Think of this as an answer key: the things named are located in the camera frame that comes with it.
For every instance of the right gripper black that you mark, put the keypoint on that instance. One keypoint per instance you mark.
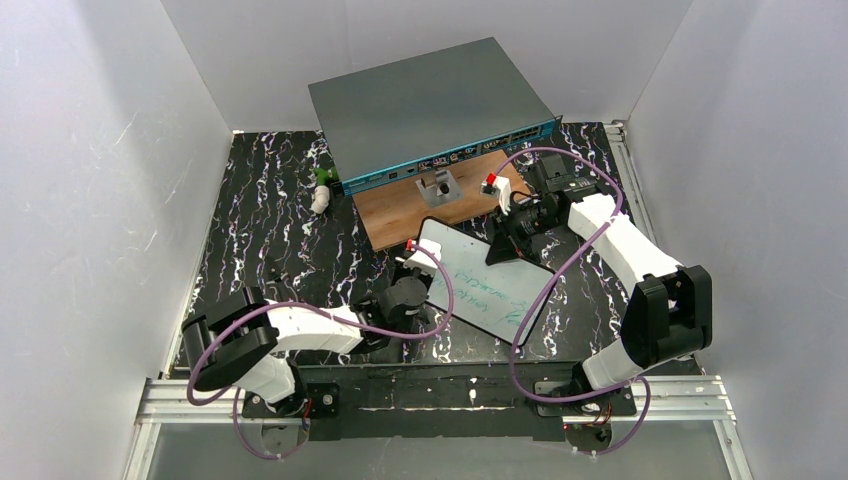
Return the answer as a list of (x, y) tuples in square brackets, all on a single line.
[(506, 224)]

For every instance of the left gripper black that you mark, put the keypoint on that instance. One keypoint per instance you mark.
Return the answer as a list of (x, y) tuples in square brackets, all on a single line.
[(411, 282)]

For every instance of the small whiteboard black frame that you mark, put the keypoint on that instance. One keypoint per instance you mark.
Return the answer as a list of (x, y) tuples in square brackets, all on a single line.
[(495, 298)]

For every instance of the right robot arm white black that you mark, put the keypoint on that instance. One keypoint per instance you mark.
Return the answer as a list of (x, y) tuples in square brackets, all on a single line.
[(669, 313)]

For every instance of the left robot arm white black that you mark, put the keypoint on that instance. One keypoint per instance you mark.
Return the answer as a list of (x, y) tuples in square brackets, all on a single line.
[(236, 343)]

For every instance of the wooden board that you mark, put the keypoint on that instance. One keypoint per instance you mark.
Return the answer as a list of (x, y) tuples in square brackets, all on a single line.
[(394, 212)]

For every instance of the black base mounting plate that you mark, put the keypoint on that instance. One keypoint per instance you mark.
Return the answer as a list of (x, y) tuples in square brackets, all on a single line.
[(456, 400)]

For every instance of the green white plastic toy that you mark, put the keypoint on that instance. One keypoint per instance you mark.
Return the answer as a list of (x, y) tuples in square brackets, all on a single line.
[(322, 192)]

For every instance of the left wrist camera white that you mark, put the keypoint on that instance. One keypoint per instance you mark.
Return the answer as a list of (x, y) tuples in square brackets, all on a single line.
[(425, 256)]

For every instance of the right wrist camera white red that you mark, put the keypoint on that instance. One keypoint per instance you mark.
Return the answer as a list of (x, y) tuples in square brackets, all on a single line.
[(498, 188)]

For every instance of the silver metal bracket mount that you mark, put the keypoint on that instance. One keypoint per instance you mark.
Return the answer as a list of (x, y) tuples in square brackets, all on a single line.
[(439, 187)]

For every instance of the grey teal network switch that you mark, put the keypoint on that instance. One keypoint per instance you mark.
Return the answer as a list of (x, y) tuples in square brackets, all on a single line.
[(394, 121)]

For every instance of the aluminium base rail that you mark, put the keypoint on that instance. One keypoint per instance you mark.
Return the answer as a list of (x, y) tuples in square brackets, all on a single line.
[(684, 427)]

